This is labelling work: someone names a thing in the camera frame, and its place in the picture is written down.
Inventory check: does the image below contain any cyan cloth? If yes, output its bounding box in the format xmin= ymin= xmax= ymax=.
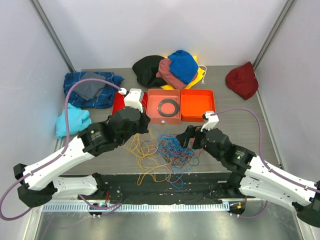
xmin=55 ymin=103 xmax=92 ymax=139

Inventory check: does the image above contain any red wire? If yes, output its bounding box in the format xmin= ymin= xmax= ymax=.
xmin=166 ymin=136 xmax=208 ymax=187

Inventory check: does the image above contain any blue striped cloth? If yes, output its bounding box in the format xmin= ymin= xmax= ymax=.
xmin=63 ymin=71 xmax=124 ymax=109

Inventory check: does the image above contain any grey cloth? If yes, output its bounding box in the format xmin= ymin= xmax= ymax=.
xmin=73 ymin=71 xmax=106 ymax=101

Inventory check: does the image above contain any orange plastic box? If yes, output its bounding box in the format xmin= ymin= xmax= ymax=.
xmin=180 ymin=89 xmax=216 ymax=123

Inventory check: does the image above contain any black cloth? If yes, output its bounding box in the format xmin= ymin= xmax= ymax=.
xmin=132 ymin=55 xmax=167 ymax=88

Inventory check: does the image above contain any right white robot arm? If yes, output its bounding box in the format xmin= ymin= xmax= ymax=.
xmin=176 ymin=125 xmax=320 ymax=228

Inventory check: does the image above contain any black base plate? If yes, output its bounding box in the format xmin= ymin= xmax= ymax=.
xmin=84 ymin=172 xmax=245 ymax=205

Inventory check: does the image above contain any white slotted cable duct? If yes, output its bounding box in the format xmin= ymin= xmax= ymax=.
xmin=42 ymin=202 xmax=230 ymax=213

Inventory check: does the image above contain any white string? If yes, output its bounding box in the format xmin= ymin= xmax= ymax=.
xmin=198 ymin=64 xmax=208 ymax=85

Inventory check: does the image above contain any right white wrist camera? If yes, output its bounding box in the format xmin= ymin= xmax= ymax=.
xmin=200 ymin=111 xmax=219 ymax=132

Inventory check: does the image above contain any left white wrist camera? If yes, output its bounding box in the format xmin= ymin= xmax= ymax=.
xmin=118 ymin=88 xmax=144 ymax=113

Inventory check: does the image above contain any yellow wire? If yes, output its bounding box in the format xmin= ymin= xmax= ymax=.
xmin=124 ymin=132 xmax=173 ymax=186

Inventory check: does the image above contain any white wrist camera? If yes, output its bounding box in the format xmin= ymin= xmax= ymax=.
xmin=118 ymin=88 xmax=144 ymax=113
xmin=200 ymin=111 xmax=219 ymax=132

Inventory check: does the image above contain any pink cloth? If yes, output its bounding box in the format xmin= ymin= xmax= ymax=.
xmin=156 ymin=58 xmax=187 ymax=91

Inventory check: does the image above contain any orange wire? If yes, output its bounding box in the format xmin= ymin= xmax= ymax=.
xmin=124 ymin=134 xmax=201 ymax=183

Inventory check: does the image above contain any yellow cloth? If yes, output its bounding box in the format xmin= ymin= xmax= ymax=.
xmin=160 ymin=55 xmax=206 ymax=91

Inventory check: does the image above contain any dark red cloth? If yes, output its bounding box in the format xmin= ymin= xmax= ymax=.
xmin=225 ymin=61 xmax=259 ymax=100

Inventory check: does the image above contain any salmon pink drawer box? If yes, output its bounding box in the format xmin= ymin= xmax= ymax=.
xmin=146 ymin=89 xmax=181 ymax=125

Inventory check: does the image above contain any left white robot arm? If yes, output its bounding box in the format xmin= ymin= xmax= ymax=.
xmin=13 ymin=106 xmax=151 ymax=208

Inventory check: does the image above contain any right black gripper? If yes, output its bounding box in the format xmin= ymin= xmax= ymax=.
xmin=176 ymin=122 xmax=223 ymax=161

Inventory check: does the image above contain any brown wire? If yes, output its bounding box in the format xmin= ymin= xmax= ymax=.
xmin=162 ymin=149 xmax=198 ymax=173

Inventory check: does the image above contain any grey coiled cable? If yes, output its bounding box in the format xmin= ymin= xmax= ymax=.
xmin=157 ymin=98 xmax=181 ymax=117

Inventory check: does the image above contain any red plastic box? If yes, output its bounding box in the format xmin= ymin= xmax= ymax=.
xmin=111 ymin=91 xmax=148 ymax=115

